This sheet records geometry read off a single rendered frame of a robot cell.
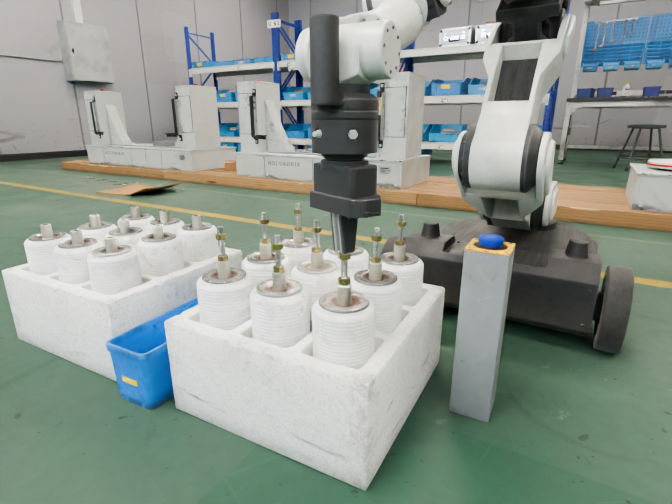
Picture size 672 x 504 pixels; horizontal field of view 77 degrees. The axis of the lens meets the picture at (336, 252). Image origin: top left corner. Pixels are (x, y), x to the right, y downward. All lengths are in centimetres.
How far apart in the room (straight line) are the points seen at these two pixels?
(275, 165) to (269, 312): 271
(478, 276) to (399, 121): 220
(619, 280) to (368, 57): 76
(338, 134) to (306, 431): 43
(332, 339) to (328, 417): 11
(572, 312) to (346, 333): 62
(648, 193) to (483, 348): 194
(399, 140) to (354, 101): 233
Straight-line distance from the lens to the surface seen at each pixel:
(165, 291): 100
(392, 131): 287
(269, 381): 68
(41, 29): 750
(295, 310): 66
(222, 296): 73
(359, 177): 54
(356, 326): 60
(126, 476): 78
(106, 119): 518
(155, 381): 87
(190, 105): 401
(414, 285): 82
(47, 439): 91
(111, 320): 93
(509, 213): 124
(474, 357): 78
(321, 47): 52
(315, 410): 65
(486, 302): 74
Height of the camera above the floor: 51
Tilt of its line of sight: 17 degrees down
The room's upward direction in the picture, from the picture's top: straight up
